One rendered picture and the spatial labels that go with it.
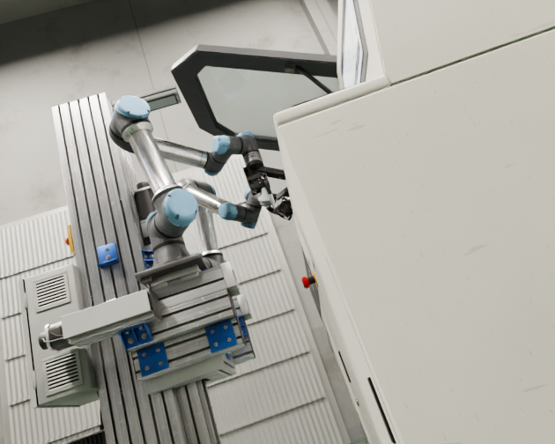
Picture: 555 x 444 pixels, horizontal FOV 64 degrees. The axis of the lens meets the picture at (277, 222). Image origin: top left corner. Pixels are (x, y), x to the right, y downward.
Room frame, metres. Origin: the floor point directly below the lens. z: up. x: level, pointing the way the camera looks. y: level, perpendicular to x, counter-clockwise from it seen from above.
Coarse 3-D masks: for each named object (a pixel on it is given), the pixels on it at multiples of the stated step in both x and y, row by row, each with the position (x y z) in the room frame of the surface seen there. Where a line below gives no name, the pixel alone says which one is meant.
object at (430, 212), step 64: (384, 0) 0.68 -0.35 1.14; (448, 0) 0.69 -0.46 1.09; (512, 0) 0.69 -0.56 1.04; (384, 64) 0.68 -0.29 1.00; (448, 64) 0.69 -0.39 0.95; (512, 64) 0.69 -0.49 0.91; (320, 128) 0.68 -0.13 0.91; (384, 128) 0.68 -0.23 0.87; (448, 128) 0.68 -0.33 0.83; (512, 128) 0.69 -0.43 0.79; (320, 192) 0.68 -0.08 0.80; (384, 192) 0.68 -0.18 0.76; (448, 192) 0.68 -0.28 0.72; (512, 192) 0.68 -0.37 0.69; (320, 256) 0.83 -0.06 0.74; (384, 256) 0.68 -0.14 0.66; (448, 256) 0.68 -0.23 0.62; (512, 256) 0.68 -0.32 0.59; (384, 320) 0.68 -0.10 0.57; (448, 320) 0.68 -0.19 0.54; (512, 320) 0.68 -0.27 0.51; (384, 384) 0.68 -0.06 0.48; (448, 384) 0.68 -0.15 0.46; (512, 384) 0.68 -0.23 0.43
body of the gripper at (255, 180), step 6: (252, 162) 1.57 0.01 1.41; (258, 162) 1.58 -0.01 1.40; (246, 168) 1.59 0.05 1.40; (252, 168) 1.60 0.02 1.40; (258, 168) 1.59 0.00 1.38; (246, 174) 1.61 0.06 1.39; (252, 174) 1.60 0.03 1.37; (258, 174) 1.57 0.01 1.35; (264, 174) 1.58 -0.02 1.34; (252, 180) 1.57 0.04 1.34; (258, 180) 1.58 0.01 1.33; (252, 186) 1.57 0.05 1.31; (258, 186) 1.58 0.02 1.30; (264, 186) 1.60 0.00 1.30; (252, 192) 1.64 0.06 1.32; (258, 192) 1.62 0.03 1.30
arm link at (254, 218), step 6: (246, 204) 1.86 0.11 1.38; (246, 210) 1.82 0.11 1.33; (252, 210) 1.86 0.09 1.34; (258, 210) 1.87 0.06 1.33; (246, 216) 1.83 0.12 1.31; (252, 216) 1.86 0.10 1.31; (258, 216) 1.89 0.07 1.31; (240, 222) 1.90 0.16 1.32; (246, 222) 1.87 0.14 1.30; (252, 222) 1.88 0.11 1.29; (252, 228) 1.91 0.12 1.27
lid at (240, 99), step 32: (192, 64) 1.44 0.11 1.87; (224, 64) 1.43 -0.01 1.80; (256, 64) 1.41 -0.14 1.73; (288, 64) 1.39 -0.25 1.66; (320, 64) 1.38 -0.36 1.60; (192, 96) 1.67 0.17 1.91; (224, 96) 1.67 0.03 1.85; (256, 96) 1.64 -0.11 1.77; (288, 96) 1.62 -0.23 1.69; (224, 128) 1.95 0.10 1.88; (256, 128) 1.91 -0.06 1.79
